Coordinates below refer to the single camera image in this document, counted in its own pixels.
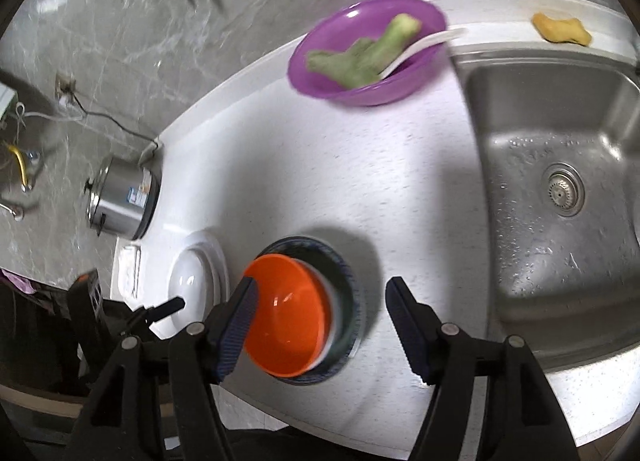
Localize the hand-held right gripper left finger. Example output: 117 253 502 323
62 277 261 461

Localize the steel cooker lid black knob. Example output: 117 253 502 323
84 156 112 237

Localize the white oval plate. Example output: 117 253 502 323
168 247 211 329

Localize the stainless steel rice cooker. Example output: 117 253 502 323
85 153 162 242

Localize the wall socket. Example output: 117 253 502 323
54 73 78 106

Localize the white plastic spoon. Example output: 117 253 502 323
380 27 468 79

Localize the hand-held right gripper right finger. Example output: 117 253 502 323
385 277 581 461

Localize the purple plastic bowl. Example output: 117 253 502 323
287 0 448 108

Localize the sink drain strainer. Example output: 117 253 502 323
541 163 586 216

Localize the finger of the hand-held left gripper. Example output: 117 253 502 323
131 297 186 327

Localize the blue patterned porcelain bowl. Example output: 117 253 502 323
252 236 366 386

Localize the purple cloth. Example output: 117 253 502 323
0 268 36 312

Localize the large white round plate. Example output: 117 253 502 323
167 230 230 339

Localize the white cable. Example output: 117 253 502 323
15 103 83 129

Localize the black power cable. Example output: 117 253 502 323
70 91 161 152

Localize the orange plastic bowl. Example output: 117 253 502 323
241 254 333 377

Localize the yellow sponge piece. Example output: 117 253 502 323
531 12 593 46

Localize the yellow hose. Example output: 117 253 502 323
5 143 41 192

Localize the stainless steel sink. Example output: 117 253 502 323
450 53 640 374

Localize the medium white deep plate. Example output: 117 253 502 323
169 236 223 334

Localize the folded white cloth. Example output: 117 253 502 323
117 243 143 299

